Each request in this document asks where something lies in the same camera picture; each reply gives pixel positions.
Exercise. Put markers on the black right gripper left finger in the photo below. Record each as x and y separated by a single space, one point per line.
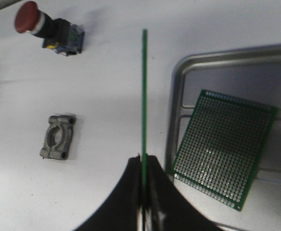
119 212

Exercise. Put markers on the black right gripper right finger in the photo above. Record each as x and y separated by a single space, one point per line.
170 211

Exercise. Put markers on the green perforated circuit board front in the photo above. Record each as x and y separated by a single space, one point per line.
222 146

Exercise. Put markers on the green perforated circuit board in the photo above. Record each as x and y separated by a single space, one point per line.
144 115
222 146

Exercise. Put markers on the grey metal clamp block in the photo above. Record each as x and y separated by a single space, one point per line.
58 137

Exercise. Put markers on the red emergency stop button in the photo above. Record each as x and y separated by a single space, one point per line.
59 35

